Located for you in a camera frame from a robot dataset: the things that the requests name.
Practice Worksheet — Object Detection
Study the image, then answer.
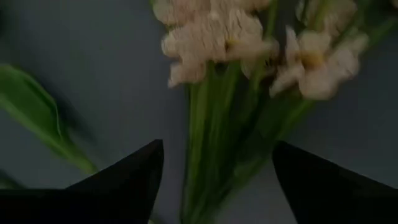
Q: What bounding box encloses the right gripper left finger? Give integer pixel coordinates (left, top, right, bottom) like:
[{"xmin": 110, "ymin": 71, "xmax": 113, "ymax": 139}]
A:
[{"xmin": 0, "ymin": 139, "xmax": 165, "ymax": 224}]

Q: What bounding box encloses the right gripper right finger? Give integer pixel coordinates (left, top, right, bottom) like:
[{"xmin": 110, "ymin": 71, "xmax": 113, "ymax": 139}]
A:
[{"xmin": 272, "ymin": 141, "xmax": 398, "ymax": 224}]

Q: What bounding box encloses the yellow artificial tulip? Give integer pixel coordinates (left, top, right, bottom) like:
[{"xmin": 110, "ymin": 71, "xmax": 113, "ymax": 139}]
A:
[{"xmin": 0, "ymin": 63, "xmax": 99, "ymax": 175}]

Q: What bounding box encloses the white artificial flower bunch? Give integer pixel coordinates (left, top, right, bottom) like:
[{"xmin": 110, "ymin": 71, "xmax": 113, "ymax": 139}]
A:
[{"xmin": 150, "ymin": 0, "xmax": 398, "ymax": 224}]

